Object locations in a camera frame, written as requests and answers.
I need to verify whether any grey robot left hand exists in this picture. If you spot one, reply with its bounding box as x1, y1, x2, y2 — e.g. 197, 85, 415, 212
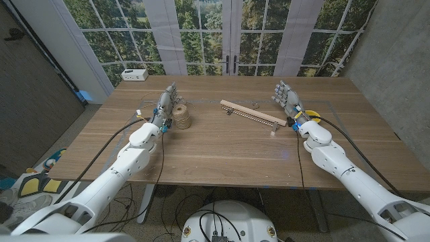
150, 82, 184, 134

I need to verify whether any beige twine spool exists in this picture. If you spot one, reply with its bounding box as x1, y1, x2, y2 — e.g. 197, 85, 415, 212
171, 104, 193, 130

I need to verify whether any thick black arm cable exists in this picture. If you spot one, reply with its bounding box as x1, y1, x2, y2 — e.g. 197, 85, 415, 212
53, 117, 151, 204
310, 116, 406, 199

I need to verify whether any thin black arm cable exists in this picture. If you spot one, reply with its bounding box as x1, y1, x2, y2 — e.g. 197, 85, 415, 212
295, 130, 407, 241
82, 132, 165, 235

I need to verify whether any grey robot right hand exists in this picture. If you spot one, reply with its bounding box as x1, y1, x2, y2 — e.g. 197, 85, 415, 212
271, 79, 312, 132

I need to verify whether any forest window printed backdrop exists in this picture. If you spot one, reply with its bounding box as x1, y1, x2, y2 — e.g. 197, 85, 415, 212
62, 0, 379, 88

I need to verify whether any black round grille object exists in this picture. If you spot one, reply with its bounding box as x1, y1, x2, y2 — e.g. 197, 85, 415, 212
153, 184, 177, 198

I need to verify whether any white metal table leg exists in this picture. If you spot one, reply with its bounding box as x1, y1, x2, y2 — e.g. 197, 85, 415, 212
136, 184, 156, 225

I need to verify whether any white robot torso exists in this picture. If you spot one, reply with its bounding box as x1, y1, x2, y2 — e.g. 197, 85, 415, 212
180, 200, 279, 242

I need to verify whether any wooden hanger with metal clips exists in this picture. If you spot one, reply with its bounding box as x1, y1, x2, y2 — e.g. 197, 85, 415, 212
220, 99, 288, 137

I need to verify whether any colourful slipper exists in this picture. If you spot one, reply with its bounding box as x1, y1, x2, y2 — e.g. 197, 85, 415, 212
42, 148, 67, 172

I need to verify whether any grey sneaker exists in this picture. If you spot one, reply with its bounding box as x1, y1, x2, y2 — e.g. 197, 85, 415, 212
0, 193, 54, 229

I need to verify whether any yellow and black pad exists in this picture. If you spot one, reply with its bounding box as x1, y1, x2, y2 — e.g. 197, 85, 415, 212
42, 177, 68, 195
18, 173, 44, 198

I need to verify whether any black torso cable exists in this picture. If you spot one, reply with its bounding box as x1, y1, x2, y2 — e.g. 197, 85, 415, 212
198, 210, 243, 242

